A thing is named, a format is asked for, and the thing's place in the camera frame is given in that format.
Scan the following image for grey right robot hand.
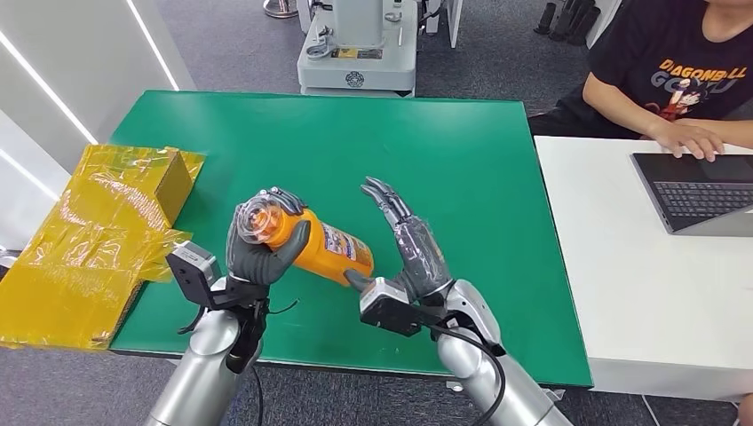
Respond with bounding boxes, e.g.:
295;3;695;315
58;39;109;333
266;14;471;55
344;177;454;302

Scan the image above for orange bottle with clear cap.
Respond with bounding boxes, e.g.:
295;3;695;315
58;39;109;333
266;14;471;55
236;193;376;288

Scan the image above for grey machine base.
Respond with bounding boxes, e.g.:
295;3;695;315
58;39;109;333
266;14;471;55
296;0;420;99

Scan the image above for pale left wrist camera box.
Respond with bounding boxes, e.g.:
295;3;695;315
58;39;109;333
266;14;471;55
165;241;224;309

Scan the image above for black objects on floor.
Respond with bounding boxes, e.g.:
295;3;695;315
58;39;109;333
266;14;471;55
534;0;602;48

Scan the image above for chrome stand base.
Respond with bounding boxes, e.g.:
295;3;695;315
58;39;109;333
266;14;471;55
263;0;300;20

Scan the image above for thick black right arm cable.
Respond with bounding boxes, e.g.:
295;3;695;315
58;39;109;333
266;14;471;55
428;323;508;426

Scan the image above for yellow tape-wrapped cardboard box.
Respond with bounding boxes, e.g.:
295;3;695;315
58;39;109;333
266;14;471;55
0;144;206;352

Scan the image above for person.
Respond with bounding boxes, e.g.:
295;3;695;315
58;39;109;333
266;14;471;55
527;0;753;163

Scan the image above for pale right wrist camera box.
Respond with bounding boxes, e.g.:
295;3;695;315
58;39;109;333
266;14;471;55
359;277;426;338

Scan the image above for dark grey laptop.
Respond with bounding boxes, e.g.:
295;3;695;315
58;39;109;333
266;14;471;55
629;153;753;237

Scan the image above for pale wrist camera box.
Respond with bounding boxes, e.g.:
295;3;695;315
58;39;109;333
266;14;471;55
359;277;426;338
165;241;224;309

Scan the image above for white table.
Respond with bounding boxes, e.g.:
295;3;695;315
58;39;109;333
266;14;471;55
533;136;753;404

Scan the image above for person's right hand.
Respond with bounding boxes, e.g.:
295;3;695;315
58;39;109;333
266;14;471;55
649;119;725;163

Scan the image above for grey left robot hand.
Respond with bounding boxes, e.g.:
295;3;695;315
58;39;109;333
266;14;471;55
226;186;312;288

